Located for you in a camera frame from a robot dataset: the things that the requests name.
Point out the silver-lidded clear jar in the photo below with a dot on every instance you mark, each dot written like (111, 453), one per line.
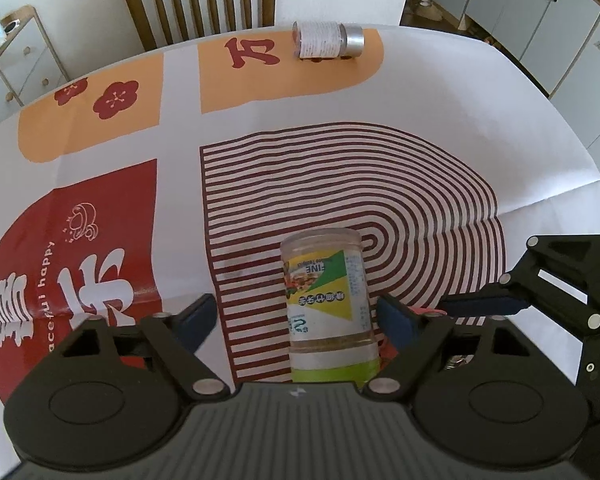
(325, 40)

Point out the small bowl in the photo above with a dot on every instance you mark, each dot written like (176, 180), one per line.
(430, 11)

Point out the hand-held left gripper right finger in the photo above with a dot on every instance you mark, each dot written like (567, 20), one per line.
(398, 321)

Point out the white wood-framed drawer cabinet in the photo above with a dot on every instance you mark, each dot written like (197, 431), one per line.
(30, 60)

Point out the green-lidded seasoning bottle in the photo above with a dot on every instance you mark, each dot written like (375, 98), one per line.
(325, 310)

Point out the pink binder clip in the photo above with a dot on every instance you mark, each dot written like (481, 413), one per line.
(424, 311)

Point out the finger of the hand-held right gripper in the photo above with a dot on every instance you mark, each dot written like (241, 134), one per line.
(485, 302)

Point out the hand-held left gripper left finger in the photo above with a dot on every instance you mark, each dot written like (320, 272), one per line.
(198, 321)

